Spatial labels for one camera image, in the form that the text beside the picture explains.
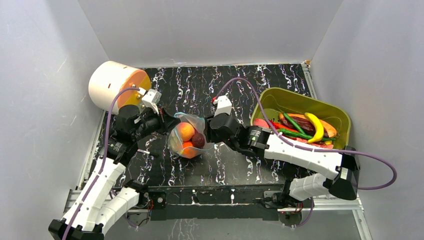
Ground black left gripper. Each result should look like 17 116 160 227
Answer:
132 104 181 141

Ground toy peach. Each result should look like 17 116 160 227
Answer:
176 122 196 142

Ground dark red toy plum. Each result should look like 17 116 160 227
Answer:
191 132 206 149

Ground green toy cabbage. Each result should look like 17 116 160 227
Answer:
167 131 183 156

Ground clear zip top bag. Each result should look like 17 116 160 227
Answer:
167 112 214 159

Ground orange toy fruit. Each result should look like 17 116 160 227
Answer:
180 141 199 159

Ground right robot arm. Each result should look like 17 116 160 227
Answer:
204 113 359 207

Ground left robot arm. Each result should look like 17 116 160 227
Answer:
48 105 181 240

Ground black and white marker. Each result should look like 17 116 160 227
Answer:
137 149 159 158

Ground pink toy fruit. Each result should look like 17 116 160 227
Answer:
252 118 270 129

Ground olive green plastic bin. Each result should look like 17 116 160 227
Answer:
249 87 352 148

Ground white round drawer cabinet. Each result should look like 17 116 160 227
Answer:
88 60 152 111

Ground green toy chili pepper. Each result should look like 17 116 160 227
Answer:
277 113 315 138

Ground yellow toy banana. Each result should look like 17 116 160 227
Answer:
304 112 325 144

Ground orange toy carrot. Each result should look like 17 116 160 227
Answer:
288 113 338 138

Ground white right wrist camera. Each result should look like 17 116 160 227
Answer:
212 95 233 117

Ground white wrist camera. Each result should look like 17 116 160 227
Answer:
137 87 162 115
212 95 233 117

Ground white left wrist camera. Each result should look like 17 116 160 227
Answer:
137 87 162 115

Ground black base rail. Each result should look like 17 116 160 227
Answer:
145 184 316 222

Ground aluminium frame rail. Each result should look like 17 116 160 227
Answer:
64 188 365 213

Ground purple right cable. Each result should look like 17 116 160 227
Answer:
213 77 398 229

